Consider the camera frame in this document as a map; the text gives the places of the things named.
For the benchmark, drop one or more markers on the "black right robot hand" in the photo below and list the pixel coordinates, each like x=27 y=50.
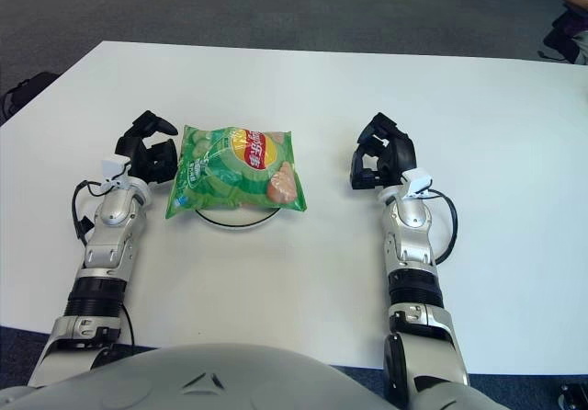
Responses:
x=399 y=152

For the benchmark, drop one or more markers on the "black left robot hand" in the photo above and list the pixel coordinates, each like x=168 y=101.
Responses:
x=133 y=150

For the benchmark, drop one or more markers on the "green potato chips bag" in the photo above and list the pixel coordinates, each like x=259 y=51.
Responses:
x=220 y=175

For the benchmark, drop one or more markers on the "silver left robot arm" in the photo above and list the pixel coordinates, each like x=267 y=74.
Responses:
x=115 y=210

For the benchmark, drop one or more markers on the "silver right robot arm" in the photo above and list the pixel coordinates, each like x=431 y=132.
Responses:
x=411 y=212

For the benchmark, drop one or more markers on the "white plate black rim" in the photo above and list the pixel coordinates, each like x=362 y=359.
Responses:
x=236 y=221

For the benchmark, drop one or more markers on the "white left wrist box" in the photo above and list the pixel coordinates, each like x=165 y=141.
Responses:
x=112 y=167

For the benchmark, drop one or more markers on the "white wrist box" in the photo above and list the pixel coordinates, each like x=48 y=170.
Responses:
x=112 y=167
x=418 y=178

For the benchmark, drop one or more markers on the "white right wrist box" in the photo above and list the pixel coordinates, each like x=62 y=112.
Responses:
x=418 y=178

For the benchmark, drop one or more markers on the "black backpack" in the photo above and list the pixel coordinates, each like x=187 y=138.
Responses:
x=32 y=88

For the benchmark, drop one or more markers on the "black office chair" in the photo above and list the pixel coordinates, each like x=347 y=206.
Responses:
x=562 y=40

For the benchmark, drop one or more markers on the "grey robot torso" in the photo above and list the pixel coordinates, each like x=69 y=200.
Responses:
x=206 y=378

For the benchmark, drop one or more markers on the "dark wheeled base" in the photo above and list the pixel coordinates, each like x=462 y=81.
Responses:
x=574 y=398

